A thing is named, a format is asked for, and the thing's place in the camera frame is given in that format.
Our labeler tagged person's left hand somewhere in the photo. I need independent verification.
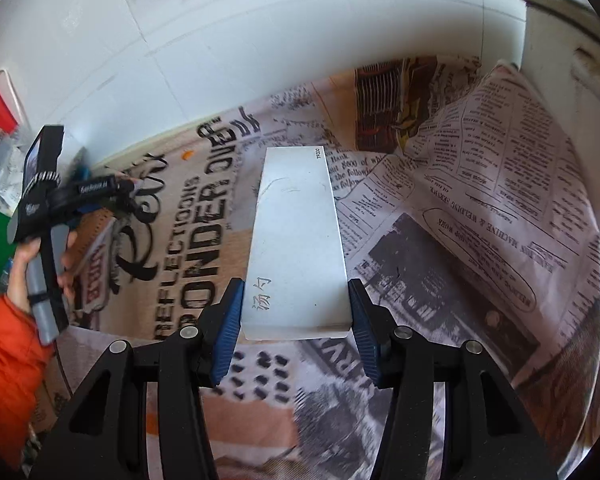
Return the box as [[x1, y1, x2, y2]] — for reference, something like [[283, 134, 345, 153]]
[[7, 230, 81, 313]]

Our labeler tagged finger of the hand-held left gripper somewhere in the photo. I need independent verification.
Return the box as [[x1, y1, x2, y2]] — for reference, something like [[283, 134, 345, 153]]
[[114, 174, 150, 215]]

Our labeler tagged white rectangular box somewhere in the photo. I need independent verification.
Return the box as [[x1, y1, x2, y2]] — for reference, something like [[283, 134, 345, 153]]
[[242, 146, 353, 342]]

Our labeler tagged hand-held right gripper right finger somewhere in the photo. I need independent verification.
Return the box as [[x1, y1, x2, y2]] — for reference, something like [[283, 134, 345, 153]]
[[347, 279, 561, 480]]

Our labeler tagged white bin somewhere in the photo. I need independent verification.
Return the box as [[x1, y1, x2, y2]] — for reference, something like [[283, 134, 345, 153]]
[[0, 66, 30, 133]]

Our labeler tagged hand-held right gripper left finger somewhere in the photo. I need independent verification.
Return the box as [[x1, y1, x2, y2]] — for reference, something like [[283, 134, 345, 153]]
[[30, 277, 246, 480]]

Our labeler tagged person's left forearm orange sleeve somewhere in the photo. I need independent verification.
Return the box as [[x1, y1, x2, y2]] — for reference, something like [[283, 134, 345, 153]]
[[0, 292, 58, 472]]

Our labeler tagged newspaper print cloth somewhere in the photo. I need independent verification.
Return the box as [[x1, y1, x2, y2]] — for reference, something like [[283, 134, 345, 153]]
[[30, 55, 600, 480]]

